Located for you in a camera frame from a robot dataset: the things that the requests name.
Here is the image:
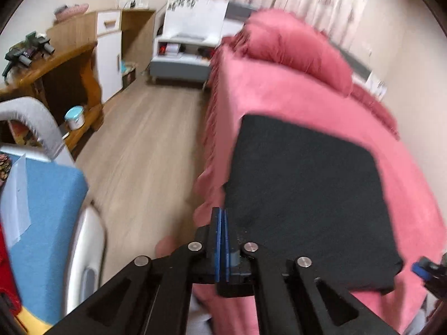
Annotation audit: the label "black knit garment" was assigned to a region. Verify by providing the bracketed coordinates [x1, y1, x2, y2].
[224, 115, 404, 293]

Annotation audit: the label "pink container on cabinet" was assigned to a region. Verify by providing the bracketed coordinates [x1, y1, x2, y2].
[54, 3, 89, 23]

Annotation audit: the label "white floral board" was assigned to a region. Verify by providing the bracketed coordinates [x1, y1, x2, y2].
[163, 0, 228, 41]

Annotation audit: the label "dark box under cabinet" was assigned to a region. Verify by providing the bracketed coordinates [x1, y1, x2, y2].
[121, 61, 137, 89]

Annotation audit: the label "brown wooden desk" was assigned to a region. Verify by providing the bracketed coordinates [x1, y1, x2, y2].
[1, 42, 104, 150]

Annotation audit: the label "pink bed with blanket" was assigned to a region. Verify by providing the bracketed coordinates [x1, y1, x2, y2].
[193, 33, 446, 333]

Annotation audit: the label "green black tool on desk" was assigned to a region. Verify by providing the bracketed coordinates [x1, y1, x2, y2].
[1, 31, 55, 81]

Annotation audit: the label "white grey nightstand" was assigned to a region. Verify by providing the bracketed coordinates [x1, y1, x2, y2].
[149, 34, 220, 83]

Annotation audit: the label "blue cushion chair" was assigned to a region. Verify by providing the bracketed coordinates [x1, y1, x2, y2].
[1, 97, 106, 334]

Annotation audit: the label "wooden cabinet white doors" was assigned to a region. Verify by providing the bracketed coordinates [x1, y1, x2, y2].
[46, 9, 155, 103]

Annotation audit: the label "white wall power strip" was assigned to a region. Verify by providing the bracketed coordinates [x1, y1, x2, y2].
[117, 0, 142, 9]

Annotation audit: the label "grey bed headboard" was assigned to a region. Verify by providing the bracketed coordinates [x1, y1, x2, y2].
[225, 2, 372, 82]

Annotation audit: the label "folded pink duvet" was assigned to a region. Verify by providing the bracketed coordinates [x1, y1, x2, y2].
[223, 9, 353, 96]

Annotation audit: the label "white tin teal lid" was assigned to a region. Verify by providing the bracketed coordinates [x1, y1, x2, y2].
[65, 106, 85, 131]

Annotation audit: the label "pink pillow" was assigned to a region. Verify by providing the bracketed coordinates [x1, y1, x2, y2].
[350, 84, 400, 140]

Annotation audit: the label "right white nightstand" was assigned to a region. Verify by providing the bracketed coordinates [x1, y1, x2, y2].
[364, 72, 387, 101]

